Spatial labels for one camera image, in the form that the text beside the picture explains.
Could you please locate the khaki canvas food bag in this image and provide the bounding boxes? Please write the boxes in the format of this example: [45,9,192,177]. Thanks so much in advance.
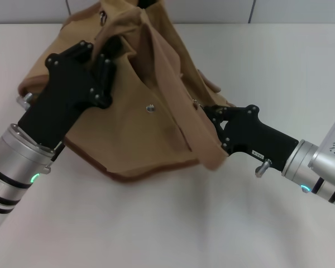
[18,0,237,185]

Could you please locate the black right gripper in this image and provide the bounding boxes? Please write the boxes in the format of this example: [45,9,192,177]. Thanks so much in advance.
[202,104,300,173]

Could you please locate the right gripper cable connector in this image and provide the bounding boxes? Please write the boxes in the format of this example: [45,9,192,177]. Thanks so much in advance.
[254,159,273,178]

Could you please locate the gripper cable connector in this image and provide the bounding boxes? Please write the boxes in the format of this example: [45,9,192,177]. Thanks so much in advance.
[254,159,273,178]
[16,93,34,109]

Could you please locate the left gripper cable connector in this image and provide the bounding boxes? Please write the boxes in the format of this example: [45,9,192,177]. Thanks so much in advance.
[16,93,34,109]

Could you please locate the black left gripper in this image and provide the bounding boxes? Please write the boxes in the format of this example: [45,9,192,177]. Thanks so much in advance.
[16,40,116,150]

